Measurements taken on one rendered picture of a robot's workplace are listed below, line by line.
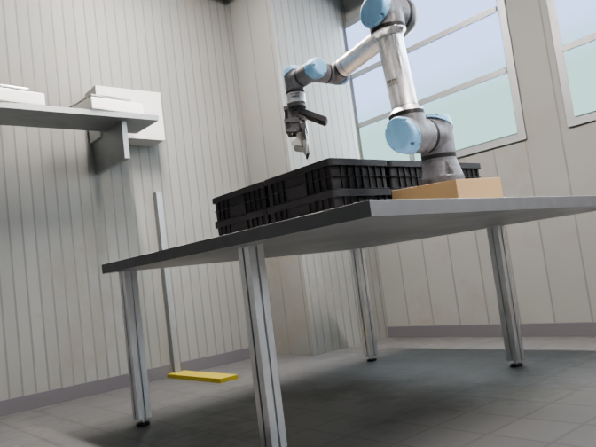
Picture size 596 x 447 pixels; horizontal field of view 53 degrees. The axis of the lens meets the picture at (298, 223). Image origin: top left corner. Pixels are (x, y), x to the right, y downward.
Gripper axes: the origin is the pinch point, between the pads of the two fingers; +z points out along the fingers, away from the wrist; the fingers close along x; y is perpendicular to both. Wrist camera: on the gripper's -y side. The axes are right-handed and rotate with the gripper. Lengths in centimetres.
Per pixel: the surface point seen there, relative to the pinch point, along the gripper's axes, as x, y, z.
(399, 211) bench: 72, -26, 41
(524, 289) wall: -164, -110, 54
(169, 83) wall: -161, 103, -117
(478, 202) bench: 47, -50, 37
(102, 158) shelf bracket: -116, 134, -53
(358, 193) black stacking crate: 11.9, -17.0, 21.1
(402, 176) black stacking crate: -5.2, -34.2, 12.5
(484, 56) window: -148, -108, -94
